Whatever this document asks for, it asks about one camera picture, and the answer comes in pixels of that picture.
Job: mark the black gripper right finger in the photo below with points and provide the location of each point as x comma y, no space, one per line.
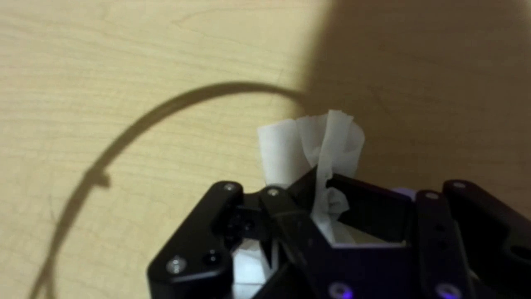
442,244

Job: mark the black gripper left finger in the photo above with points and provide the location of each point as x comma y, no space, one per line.
193,244

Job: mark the white cloth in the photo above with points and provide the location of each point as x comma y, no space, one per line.
293,151

